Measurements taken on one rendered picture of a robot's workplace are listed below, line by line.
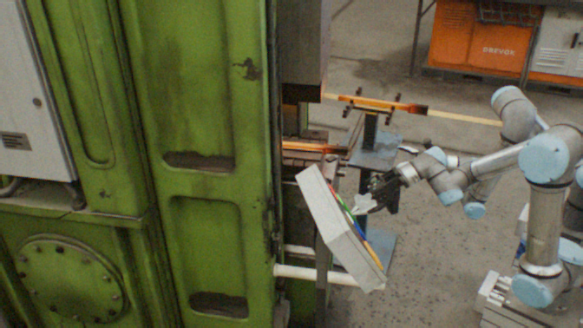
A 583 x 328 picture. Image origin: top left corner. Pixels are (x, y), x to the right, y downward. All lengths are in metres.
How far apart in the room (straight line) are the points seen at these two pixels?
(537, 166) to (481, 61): 4.10
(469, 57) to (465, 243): 2.66
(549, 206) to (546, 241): 0.11
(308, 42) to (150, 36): 0.52
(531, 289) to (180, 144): 1.21
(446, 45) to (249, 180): 3.99
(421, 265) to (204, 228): 1.50
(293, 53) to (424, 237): 1.83
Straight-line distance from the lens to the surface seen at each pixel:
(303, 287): 2.39
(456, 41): 5.37
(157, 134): 1.70
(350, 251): 1.38
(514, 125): 1.85
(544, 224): 1.47
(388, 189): 1.61
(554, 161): 1.35
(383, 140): 2.66
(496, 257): 3.19
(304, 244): 2.22
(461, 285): 2.94
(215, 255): 2.03
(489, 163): 1.65
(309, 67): 1.70
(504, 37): 5.34
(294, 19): 1.65
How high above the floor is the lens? 2.06
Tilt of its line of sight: 33 degrees down
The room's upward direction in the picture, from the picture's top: 1 degrees counter-clockwise
